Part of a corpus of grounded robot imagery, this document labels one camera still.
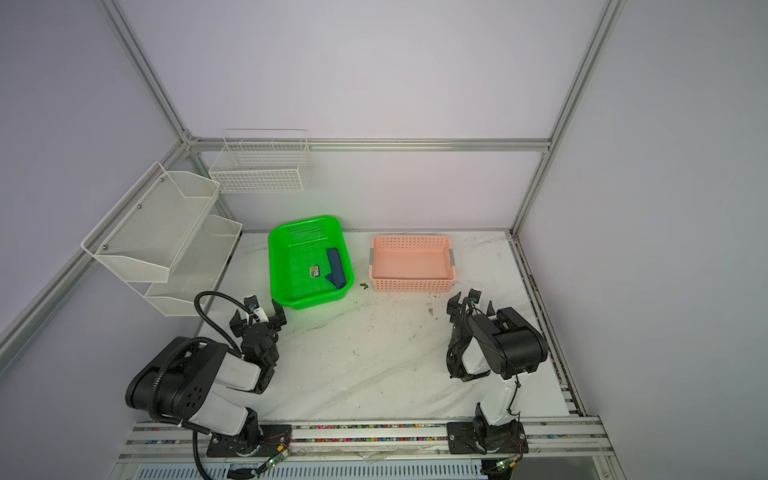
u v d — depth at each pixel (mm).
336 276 1027
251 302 750
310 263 1101
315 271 1075
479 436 664
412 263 1108
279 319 830
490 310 853
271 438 735
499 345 494
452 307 864
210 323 649
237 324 783
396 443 747
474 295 786
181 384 448
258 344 682
